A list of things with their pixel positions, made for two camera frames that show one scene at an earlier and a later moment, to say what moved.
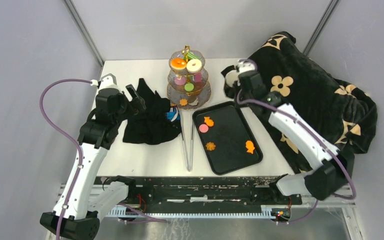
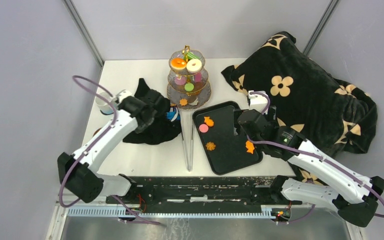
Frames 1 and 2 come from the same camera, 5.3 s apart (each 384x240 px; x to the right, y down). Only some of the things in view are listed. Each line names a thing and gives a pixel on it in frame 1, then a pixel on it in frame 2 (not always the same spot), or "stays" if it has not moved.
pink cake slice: x=198 y=77 stays
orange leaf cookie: x=183 y=102 stays
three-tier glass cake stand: x=188 y=87 stays
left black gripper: x=136 y=105 → x=140 y=129
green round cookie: x=189 y=87 stays
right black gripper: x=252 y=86 → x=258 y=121
